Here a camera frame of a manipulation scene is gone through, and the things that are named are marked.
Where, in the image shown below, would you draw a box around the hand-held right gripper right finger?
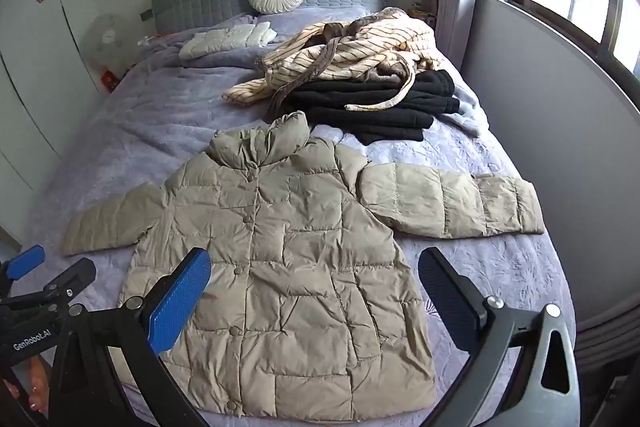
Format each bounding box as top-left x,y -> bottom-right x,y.
418,247 -> 583,427

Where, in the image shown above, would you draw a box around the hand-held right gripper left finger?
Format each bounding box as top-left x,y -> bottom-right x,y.
47,248 -> 213,427

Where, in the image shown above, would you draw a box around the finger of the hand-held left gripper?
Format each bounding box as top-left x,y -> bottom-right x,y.
0,245 -> 47,289
29,258 -> 97,304

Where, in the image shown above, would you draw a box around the beige puffer jacket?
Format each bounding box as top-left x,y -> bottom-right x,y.
61,111 -> 547,417

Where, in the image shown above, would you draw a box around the folded black clothes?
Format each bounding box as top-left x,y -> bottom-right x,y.
267,69 -> 461,146

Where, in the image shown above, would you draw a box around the person's left hand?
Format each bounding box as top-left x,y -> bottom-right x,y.
0,354 -> 51,413

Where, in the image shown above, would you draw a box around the white wardrobe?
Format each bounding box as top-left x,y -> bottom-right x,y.
0,0 -> 103,208

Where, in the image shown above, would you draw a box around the lavender plush bed blanket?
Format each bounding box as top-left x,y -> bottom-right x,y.
10,4 -> 576,427

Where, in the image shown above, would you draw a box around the pale blue sheet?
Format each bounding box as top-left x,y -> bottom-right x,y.
447,77 -> 492,138

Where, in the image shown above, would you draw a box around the white standing fan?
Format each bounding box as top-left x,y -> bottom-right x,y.
82,13 -> 133,78

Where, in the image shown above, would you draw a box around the cream striped robe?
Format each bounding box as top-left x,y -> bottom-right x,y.
222,7 -> 443,112

